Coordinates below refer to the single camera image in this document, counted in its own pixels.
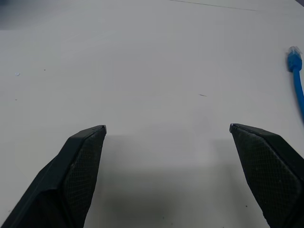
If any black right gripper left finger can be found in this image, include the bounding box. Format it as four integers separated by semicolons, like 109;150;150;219
0;124;107;228

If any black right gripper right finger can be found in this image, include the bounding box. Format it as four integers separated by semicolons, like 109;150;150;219
229;123;304;228

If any blue Ethernet cable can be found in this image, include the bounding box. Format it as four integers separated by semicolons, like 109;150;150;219
285;45;304;110

